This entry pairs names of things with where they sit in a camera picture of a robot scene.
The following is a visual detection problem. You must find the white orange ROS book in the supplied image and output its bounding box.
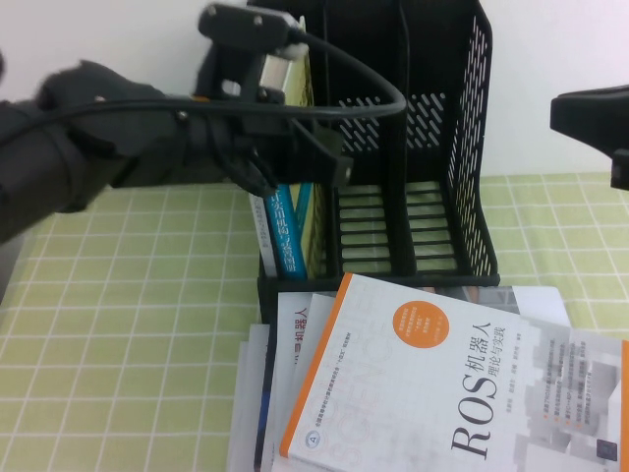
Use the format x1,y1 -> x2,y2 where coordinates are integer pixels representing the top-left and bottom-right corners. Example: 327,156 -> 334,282
278,272 -> 629,472

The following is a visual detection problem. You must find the dark blue spine book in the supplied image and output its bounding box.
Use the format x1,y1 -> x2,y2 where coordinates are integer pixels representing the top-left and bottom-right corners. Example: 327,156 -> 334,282
253,324 -> 277,472

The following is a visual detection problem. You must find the white book orange spine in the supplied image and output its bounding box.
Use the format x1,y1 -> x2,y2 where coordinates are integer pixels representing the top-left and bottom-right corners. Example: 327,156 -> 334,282
249,192 -> 277,279

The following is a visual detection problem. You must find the black plastic book holder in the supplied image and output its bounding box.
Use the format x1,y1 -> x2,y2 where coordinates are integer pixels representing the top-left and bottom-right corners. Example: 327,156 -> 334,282
245,0 -> 501,326

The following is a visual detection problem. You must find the plain white book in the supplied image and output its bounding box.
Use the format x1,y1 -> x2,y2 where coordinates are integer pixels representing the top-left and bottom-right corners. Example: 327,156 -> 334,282
225,323 -> 270,472

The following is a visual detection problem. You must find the blue spine yellow book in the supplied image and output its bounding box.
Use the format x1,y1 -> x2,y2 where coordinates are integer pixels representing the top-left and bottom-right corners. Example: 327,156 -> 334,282
262,14 -> 329,282

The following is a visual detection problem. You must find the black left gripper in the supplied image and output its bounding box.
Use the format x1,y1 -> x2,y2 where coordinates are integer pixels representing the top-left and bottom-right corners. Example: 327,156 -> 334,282
174,46 -> 356,191

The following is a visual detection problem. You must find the grey photo cover book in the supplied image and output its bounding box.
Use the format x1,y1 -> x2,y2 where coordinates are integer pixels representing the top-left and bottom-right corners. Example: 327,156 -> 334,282
422,283 -> 574,329

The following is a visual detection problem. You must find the green checked tablecloth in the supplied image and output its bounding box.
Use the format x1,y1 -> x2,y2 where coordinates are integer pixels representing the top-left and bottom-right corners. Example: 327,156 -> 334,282
0,171 -> 629,472

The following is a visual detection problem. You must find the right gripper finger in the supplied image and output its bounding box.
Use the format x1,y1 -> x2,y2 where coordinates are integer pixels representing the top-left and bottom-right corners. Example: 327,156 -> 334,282
608,147 -> 629,192
548,84 -> 629,154

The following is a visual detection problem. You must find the white robot title book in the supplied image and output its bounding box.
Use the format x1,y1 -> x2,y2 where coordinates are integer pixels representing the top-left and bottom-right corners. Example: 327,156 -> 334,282
268,292 -> 341,472

